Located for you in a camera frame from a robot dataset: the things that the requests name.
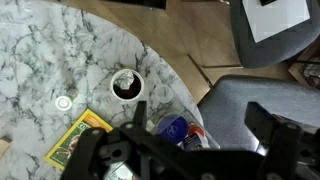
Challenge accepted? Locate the yellow dog picture book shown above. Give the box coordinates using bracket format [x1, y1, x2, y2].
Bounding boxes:
[44, 108, 114, 171]

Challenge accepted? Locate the small white cap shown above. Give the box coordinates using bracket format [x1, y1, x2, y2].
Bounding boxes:
[54, 95, 74, 112]

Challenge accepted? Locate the cup of dark coffee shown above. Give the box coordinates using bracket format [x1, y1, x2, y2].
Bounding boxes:
[109, 68, 145, 103]

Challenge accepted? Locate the white paper sheet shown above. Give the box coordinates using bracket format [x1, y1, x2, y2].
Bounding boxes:
[242, 0, 311, 44]

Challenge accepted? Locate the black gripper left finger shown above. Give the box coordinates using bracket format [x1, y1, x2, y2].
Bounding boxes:
[60, 100, 189, 180]

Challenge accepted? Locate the black wire basket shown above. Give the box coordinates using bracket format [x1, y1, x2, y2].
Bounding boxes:
[298, 56, 320, 89]

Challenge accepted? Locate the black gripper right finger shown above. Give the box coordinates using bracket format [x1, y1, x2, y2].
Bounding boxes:
[244, 101, 320, 180]

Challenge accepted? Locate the blue round plastic lid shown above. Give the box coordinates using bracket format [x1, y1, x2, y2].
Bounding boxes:
[156, 113, 190, 145]

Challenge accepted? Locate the dark blue red package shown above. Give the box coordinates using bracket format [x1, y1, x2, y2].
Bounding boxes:
[182, 123, 209, 151]

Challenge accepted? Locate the gray upholstered office chair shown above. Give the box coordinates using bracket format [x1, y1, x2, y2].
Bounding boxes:
[196, 74, 320, 158]
[229, 0, 320, 69]

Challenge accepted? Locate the clear plastic storage container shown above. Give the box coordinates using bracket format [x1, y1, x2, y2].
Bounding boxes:
[145, 99, 221, 152]

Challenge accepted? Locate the light wooden block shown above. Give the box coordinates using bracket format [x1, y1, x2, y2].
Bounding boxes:
[0, 135, 13, 159]

